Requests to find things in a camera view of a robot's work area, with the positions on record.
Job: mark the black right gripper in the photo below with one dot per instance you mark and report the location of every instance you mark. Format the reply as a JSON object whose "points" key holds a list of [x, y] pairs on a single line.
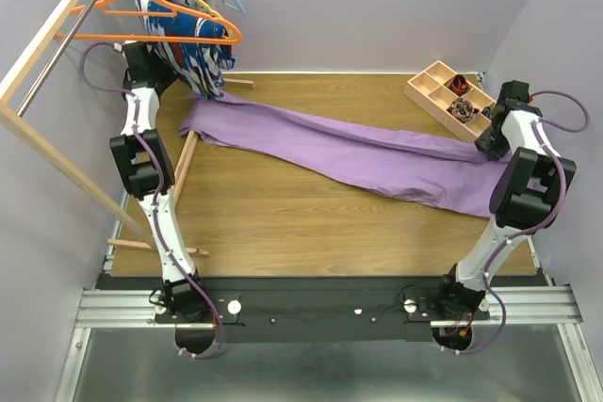
{"points": [[482, 143]]}

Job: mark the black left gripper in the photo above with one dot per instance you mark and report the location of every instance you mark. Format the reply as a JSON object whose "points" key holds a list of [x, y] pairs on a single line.
{"points": [[168, 75]]}

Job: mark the orange plastic hanger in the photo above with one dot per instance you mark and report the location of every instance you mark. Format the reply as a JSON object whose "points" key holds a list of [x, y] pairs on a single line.
{"points": [[167, 9]]}

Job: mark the purple trousers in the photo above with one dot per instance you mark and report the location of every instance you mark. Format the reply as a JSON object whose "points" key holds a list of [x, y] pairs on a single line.
{"points": [[438, 172]]}

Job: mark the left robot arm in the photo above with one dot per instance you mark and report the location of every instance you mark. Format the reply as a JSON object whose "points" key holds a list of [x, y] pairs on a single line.
{"points": [[148, 176]]}

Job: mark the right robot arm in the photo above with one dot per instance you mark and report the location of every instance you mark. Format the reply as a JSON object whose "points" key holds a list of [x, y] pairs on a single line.
{"points": [[526, 199]]}

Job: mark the grey rolled item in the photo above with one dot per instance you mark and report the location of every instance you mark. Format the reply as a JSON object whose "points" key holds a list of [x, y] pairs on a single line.
{"points": [[487, 112]]}

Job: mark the patterned rolled item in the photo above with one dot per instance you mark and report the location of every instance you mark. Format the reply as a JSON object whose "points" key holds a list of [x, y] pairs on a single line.
{"points": [[463, 110]]}

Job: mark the blue white patterned garment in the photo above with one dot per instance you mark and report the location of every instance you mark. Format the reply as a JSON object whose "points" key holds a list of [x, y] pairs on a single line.
{"points": [[199, 66]]}

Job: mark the red black rolled item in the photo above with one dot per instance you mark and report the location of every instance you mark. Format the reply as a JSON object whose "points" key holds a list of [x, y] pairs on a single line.
{"points": [[458, 85]]}

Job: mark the wooden compartment tray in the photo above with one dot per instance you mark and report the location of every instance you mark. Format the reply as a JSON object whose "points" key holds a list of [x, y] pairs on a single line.
{"points": [[428, 90]]}

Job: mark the aluminium rail frame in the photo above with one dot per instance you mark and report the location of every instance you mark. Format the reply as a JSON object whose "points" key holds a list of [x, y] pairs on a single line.
{"points": [[310, 271]]}

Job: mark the black mounting base plate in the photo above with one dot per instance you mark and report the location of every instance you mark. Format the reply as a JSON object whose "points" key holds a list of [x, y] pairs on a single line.
{"points": [[285, 310]]}

